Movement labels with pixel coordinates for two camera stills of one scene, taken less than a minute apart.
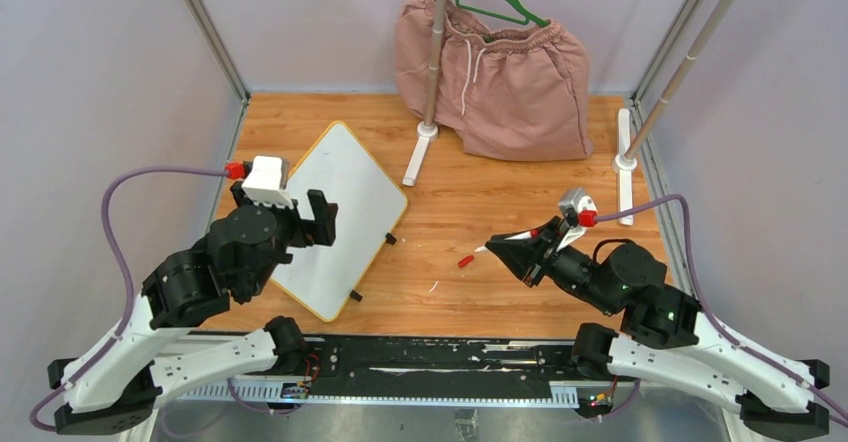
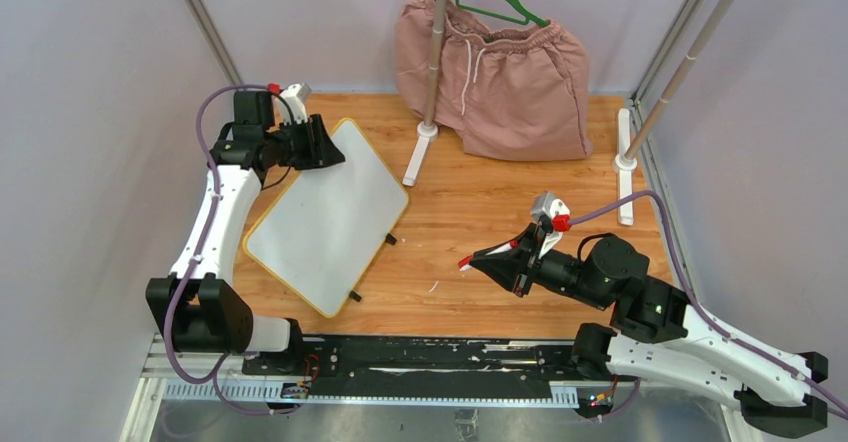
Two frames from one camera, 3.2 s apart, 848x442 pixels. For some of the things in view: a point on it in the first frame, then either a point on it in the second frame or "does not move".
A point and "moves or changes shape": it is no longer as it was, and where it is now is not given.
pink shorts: x=517 y=93 does not move
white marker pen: x=533 y=233 moves or changes shape
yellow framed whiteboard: x=325 y=278 does not move
